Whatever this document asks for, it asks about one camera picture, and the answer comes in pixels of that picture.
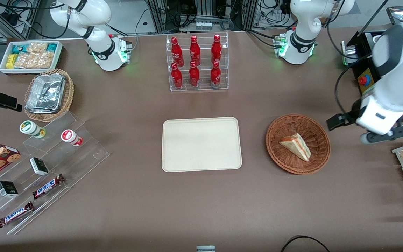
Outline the triangular sandwich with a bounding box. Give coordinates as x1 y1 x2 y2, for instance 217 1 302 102
279 133 312 162

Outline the brown round wicker basket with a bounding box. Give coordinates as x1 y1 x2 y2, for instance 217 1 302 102
266 114 331 175

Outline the cream plastic tray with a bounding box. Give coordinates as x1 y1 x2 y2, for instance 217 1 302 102
162 117 242 173

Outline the light wicker basket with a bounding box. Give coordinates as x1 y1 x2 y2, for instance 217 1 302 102
24 69 75 123

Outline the black food warmer cabinet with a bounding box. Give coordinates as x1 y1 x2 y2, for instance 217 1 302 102
341 5 403 123

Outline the red cola bottle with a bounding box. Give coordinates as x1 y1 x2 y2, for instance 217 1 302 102
189 61 200 87
189 35 201 66
171 63 183 89
210 61 221 86
171 37 184 68
211 34 222 64

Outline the clear acrylic bottle rack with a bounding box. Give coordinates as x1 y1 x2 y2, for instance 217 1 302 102
166 31 229 92

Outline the clear acrylic stepped shelf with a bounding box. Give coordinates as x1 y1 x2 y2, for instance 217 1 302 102
0 111 110 236

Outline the red lid cup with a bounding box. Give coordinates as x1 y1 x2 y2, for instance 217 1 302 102
61 129 83 147

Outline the silver foil container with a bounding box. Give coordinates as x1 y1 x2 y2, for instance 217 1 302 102
25 73 66 114

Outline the snickers bar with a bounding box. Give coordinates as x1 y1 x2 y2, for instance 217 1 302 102
0 201 35 228
32 174 65 200

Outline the clear bag of crackers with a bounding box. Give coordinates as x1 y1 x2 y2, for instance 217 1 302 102
14 52 36 69
27 43 49 54
34 52 55 69

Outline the small dark box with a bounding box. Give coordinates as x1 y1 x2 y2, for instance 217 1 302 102
29 157 49 176
0 181 19 198

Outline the green lid cup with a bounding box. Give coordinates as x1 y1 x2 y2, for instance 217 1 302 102
19 120 46 139

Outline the white rectangular snack bin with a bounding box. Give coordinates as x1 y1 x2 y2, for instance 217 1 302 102
0 41 64 75

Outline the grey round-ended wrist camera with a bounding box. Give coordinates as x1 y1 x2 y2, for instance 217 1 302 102
360 125 403 144

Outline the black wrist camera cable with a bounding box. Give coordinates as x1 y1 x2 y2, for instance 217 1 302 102
334 52 375 116

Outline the black floor cable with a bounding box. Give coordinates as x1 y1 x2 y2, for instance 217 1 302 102
280 236 331 252

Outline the aluminium frame rack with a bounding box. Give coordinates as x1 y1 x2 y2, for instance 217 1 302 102
145 0 258 34

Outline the black camera on mount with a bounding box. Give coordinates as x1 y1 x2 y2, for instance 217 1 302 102
0 87 23 113

